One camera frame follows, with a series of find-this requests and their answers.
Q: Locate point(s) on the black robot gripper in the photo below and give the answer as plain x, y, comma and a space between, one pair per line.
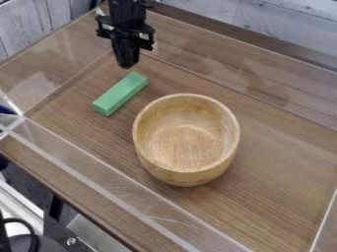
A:
126, 29

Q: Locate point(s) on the green rectangular block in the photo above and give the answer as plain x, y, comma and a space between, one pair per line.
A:
119, 94

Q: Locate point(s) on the brown wooden bowl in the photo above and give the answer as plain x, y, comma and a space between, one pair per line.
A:
186, 137

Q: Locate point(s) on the black table leg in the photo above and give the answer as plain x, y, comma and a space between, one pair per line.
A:
55, 208

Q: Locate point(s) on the metal plate with screw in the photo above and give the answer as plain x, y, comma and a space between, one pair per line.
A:
59, 239

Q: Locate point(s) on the clear acrylic front wall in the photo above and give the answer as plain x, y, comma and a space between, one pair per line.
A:
124, 208

